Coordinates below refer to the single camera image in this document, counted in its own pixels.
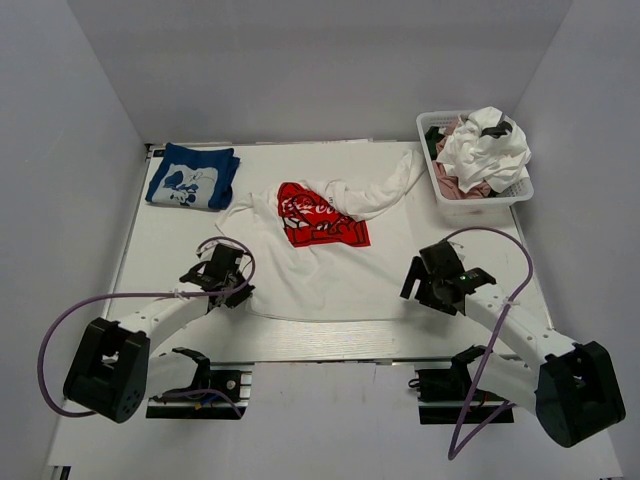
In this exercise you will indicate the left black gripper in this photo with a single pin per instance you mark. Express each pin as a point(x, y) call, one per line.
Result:
point(236, 300)

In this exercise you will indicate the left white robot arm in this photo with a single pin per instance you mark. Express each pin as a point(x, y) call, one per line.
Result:
point(109, 372)

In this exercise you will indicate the white black print t shirt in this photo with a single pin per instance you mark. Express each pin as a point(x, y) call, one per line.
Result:
point(482, 153)

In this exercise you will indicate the white red print t shirt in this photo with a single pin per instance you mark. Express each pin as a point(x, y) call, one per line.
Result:
point(329, 250)

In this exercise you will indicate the folded blue t shirt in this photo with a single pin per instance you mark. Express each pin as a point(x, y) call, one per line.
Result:
point(195, 179)

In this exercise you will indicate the dark green t shirt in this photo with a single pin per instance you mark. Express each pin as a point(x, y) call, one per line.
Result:
point(433, 136)

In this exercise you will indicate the white plastic laundry basket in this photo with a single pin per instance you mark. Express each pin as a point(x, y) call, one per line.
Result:
point(520, 191)

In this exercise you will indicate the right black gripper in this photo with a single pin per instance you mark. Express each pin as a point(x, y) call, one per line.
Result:
point(419, 271)

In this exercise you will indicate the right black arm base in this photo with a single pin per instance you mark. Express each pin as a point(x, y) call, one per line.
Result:
point(441, 396)

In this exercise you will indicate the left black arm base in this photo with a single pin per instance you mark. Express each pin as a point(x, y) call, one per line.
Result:
point(223, 393)

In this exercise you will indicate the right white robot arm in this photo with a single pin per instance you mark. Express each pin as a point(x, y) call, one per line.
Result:
point(570, 387)

